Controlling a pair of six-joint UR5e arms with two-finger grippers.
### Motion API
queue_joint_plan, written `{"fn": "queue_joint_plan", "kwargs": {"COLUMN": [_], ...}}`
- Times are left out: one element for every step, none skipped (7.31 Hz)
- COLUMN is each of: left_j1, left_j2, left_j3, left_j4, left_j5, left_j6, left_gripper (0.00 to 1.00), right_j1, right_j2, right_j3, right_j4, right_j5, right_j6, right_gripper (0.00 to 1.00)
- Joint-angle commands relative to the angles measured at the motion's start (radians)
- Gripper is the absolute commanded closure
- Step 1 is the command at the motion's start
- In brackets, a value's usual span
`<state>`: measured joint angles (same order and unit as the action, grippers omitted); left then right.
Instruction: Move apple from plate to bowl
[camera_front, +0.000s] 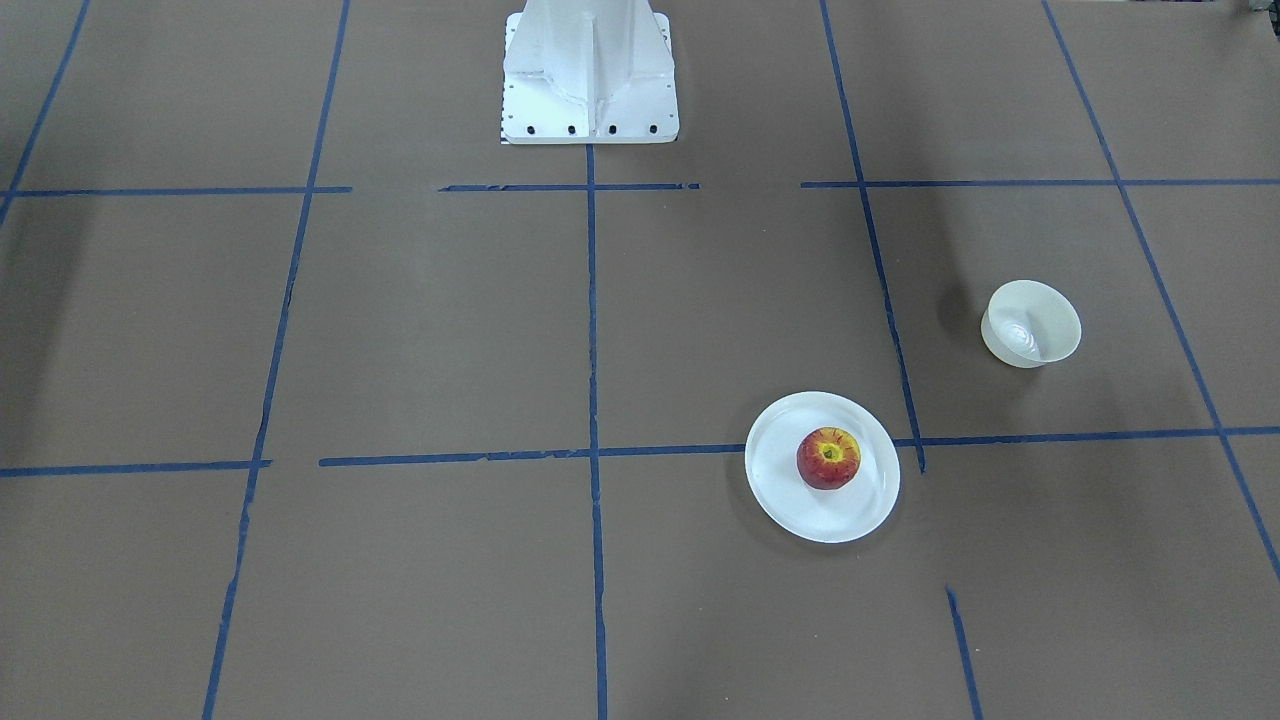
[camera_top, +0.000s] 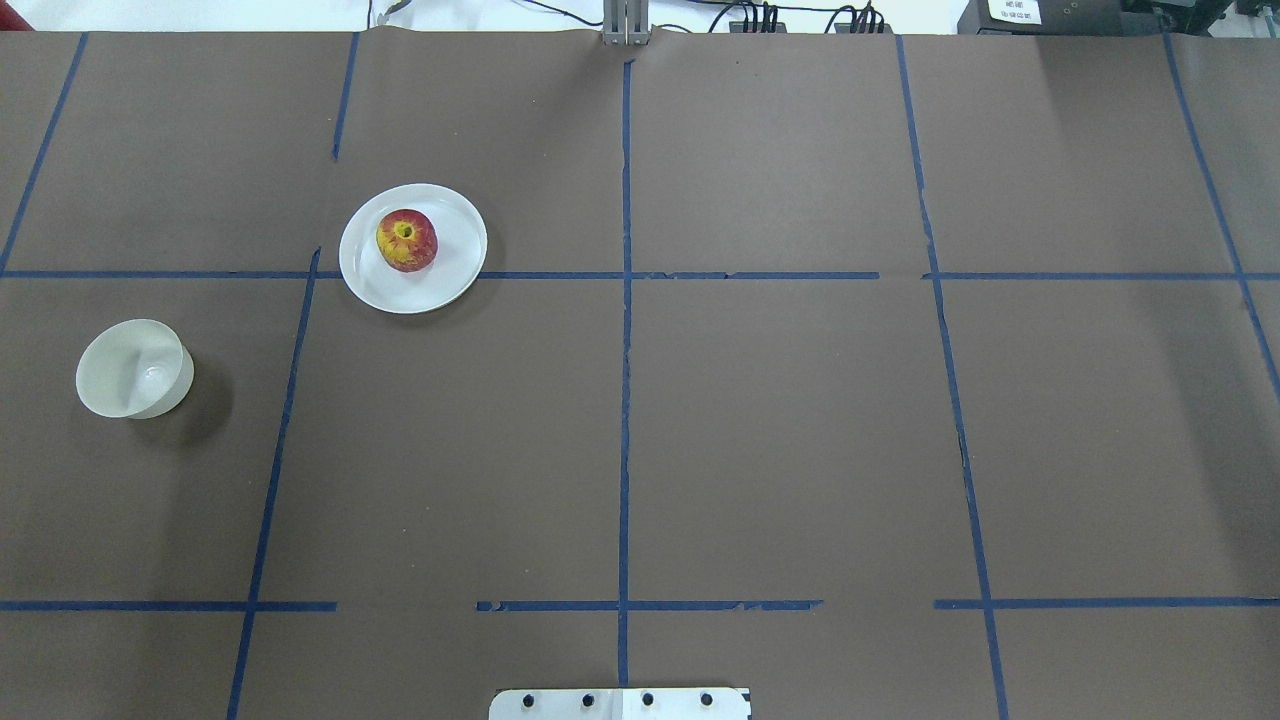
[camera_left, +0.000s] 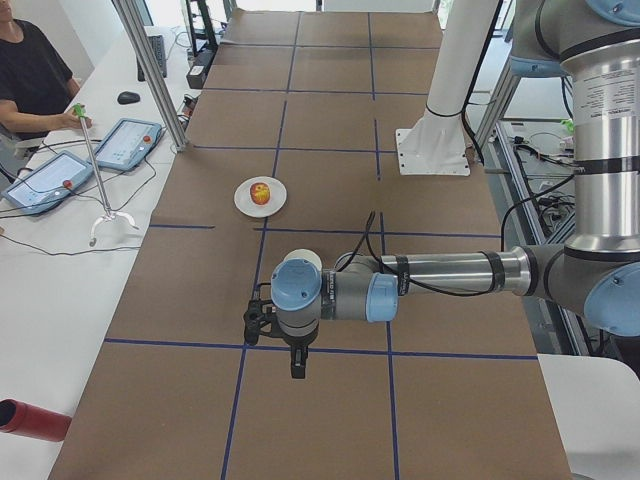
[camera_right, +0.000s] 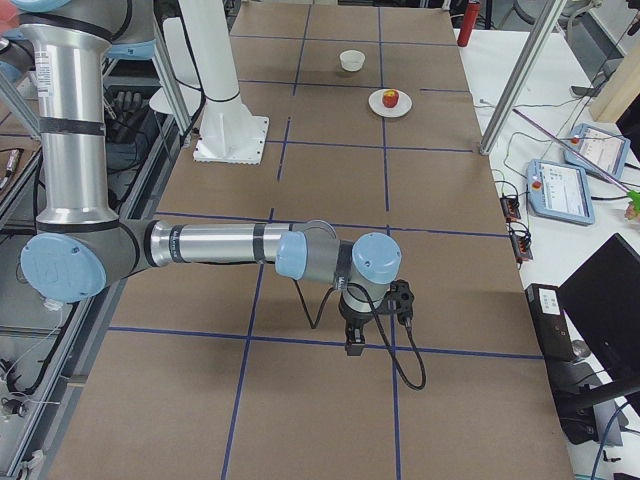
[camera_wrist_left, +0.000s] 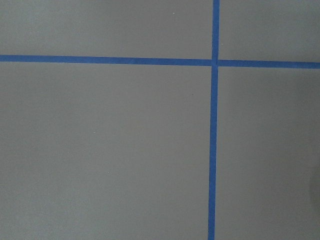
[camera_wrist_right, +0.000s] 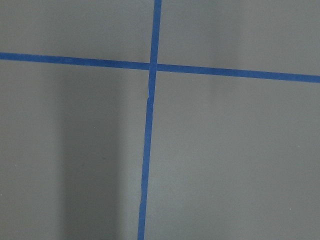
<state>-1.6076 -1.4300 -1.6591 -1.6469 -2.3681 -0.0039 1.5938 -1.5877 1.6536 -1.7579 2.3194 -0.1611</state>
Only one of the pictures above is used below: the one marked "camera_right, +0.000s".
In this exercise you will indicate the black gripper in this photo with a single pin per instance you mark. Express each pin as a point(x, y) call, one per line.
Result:
point(353, 318)

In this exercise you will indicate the red yellow apple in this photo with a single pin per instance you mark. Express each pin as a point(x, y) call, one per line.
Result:
point(390, 98)

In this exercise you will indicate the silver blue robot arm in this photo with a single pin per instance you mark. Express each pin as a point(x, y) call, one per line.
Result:
point(82, 245)

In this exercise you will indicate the white plate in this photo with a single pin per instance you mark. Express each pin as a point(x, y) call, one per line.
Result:
point(403, 107)

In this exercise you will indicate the white bowl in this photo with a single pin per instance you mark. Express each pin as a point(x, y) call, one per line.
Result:
point(352, 60)

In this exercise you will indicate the near orange black connector board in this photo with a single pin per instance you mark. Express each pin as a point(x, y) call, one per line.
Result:
point(520, 238)

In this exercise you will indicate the orange black connector board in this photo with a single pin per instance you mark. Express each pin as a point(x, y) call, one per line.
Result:
point(520, 238)
point(509, 201)

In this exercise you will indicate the black box device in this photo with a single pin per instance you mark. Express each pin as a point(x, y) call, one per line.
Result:
point(550, 324)

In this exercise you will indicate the far orange black connector board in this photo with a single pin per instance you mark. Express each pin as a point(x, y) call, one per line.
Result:
point(509, 201)

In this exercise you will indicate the near blue teach pendant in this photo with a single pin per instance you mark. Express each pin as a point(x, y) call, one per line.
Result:
point(559, 191)

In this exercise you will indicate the blue teach pendant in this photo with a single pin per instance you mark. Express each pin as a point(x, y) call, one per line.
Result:
point(559, 191)
point(606, 149)

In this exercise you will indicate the black monitor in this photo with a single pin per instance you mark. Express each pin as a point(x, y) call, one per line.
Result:
point(601, 299)

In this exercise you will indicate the reacher grabber stick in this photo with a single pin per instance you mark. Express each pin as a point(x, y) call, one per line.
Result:
point(632, 211)

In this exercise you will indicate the far blue teach pendant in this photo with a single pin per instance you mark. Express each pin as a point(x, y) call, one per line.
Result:
point(606, 149)

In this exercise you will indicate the red cylinder bottle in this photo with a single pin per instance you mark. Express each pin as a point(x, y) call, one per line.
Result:
point(468, 23)

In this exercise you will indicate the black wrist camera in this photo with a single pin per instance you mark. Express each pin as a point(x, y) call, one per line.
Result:
point(400, 302)

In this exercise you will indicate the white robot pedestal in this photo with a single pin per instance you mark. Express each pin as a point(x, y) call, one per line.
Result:
point(228, 131)

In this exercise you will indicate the aluminium frame post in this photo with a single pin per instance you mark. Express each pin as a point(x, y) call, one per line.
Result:
point(532, 48)

